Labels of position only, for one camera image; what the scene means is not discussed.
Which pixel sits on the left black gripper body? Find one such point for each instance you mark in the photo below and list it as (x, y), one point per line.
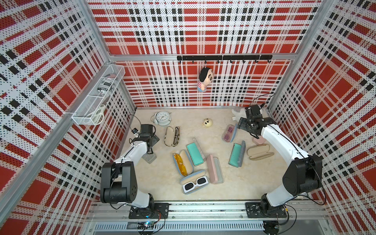
(154, 139)

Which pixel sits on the pink sunglasses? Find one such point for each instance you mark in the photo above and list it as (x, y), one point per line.
(230, 132)

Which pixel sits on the black hook rail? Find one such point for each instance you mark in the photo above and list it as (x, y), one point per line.
(224, 57)

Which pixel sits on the yellow sunglasses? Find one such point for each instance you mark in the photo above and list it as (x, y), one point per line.
(180, 164)

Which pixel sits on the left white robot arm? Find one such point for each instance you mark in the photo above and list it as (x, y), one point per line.
(118, 179)

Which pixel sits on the white sunglasses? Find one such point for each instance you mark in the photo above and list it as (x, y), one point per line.
(191, 186)

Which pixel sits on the yellow panda squishy ball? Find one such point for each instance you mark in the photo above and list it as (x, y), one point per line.
(208, 122)

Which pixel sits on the white scissors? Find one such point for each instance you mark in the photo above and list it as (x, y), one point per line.
(96, 117)

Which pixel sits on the white plush toy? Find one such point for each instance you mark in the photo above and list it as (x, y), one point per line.
(238, 114)

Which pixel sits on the teal-lined glasses case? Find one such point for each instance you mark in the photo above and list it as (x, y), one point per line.
(196, 153)

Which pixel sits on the grey marble teal-lined case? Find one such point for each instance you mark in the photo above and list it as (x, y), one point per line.
(149, 158)

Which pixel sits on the cartoon boy doll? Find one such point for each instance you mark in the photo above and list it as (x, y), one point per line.
(205, 78)

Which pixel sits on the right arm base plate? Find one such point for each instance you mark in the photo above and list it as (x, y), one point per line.
(264, 210)

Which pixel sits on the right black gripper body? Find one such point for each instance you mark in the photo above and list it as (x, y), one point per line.
(245, 125)

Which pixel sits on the blue case with pink glasses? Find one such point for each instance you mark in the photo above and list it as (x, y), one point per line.
(223, 136)

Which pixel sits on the clear wall shelf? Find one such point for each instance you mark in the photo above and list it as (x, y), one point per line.
(93, 98)

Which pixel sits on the small circuit board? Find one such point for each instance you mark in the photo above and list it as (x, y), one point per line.
(140, 225)

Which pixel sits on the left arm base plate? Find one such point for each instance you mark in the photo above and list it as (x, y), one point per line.
(160, 210)

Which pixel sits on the pink open glasses case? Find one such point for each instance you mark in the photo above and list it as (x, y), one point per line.
(214, 170)

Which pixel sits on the white alarm clock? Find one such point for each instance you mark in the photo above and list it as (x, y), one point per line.
(161, 118)

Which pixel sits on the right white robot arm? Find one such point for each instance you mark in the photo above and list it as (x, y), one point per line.
(304, 171)

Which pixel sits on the beige case with dark glasses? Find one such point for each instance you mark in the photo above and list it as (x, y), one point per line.
(172, 136)

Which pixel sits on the small pink glasses case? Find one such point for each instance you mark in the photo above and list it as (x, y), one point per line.
(259, 141)

